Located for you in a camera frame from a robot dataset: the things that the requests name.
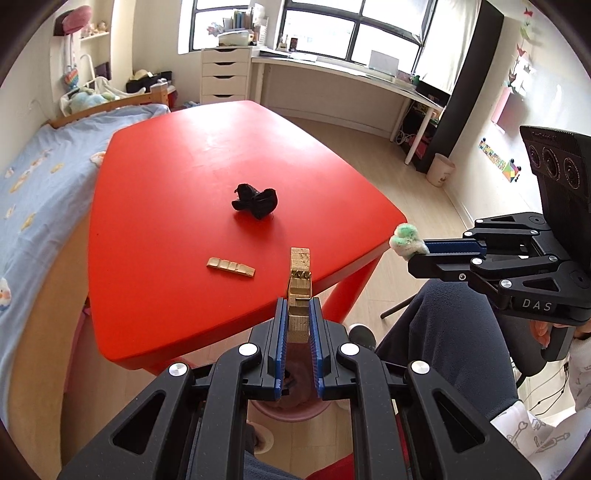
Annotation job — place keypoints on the bed with blue sheet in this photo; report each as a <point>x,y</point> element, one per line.
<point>46,170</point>

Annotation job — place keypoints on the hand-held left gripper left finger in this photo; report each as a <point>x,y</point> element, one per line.
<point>280,350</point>

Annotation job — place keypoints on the paper origami garland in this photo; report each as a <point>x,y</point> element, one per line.
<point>528,23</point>

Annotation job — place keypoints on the pink wall paper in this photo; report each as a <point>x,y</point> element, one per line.
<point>501,108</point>

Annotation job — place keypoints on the black scrunchie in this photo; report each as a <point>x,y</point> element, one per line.
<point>258,203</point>

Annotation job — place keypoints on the white drawer unit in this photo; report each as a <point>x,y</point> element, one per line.
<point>226,76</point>

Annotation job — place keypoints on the colourful tangram wall sticker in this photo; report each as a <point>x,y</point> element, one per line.
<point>513,171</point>

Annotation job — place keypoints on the black storage box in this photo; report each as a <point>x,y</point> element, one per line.
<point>152,84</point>

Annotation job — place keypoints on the wooden segmented strip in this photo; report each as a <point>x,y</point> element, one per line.
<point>228,266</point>

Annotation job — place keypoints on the red table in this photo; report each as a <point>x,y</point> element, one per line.
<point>184,152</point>

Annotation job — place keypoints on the wooden pen holder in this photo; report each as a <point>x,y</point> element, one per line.
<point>281,44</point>

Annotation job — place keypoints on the white basin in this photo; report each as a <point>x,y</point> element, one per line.
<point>235,38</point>

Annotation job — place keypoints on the person's white patterned shirt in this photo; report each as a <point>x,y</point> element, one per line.
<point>540,438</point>

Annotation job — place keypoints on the green blue plush toy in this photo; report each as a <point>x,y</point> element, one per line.
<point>87,99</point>

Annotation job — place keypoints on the person's right leg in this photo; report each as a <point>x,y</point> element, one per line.
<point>443,332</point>

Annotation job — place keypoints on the person's right hand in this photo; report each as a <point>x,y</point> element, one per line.
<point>539,334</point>

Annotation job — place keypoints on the row of books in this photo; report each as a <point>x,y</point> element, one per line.
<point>242,21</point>

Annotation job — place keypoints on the pink wall lamp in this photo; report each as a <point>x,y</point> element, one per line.
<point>76,21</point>

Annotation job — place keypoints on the dark picture frame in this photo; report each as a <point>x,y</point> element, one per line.
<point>293,44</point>

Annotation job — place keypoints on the white desk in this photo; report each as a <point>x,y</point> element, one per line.
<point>351,76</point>

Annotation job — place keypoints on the white printed waste basket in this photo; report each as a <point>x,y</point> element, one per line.
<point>440,169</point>

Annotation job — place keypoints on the white rectangular board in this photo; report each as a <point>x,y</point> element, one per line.
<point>384,62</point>

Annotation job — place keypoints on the straw hat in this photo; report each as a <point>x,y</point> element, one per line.
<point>141,74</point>

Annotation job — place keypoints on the red storage box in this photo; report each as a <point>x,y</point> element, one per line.
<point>171,98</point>

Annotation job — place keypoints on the white shelf unit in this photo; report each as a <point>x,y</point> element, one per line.
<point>99,36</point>

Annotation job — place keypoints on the rainbow plush toy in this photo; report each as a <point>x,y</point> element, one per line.
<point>70,78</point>

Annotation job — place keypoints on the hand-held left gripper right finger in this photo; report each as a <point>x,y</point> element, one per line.
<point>317,350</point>

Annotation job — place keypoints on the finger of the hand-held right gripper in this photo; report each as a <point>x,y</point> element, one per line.
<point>452,247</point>
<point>443,266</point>

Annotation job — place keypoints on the colourful strip wall sticker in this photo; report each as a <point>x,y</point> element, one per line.
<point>491,153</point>

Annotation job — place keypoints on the green white ball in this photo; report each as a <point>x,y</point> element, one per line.
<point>406,240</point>

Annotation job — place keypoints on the black framed window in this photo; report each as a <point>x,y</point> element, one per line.
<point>318,27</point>

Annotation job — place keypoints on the wooden clothespin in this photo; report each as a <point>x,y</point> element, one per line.
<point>300,277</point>

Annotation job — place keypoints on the black tall cabinet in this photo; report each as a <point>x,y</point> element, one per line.
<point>471,83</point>

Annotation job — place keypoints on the pink trash bin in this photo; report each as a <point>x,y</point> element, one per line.
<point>286,412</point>

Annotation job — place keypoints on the black shoe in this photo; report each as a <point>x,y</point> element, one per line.
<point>361,336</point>

